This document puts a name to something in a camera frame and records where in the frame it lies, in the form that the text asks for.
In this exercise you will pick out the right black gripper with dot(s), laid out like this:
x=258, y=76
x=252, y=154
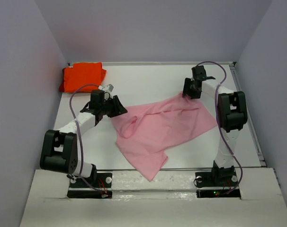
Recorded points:
x=188, y=81

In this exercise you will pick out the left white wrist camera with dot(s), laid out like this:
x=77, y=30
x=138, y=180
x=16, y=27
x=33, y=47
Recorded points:
x=107, y=88

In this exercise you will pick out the aluminium table edge rail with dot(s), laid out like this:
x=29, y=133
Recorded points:
x=149, y=63

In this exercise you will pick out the pink t-shirt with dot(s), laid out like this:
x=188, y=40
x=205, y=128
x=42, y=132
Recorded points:
x=146, y=131

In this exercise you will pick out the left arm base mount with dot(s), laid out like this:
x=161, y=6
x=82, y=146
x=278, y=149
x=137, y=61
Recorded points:
x=97, y=186

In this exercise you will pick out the folded orange t-shirt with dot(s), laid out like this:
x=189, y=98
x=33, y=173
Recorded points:
x=80, y=74

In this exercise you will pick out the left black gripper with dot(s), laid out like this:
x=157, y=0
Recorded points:
x=118, y=109

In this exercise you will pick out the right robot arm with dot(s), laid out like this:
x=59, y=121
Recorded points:
x=231, y=116

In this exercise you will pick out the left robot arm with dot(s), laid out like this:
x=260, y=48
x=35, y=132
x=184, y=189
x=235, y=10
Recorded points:
x=62, y=149

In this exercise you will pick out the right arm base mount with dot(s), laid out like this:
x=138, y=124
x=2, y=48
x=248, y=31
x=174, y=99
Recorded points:
x=217, y=183

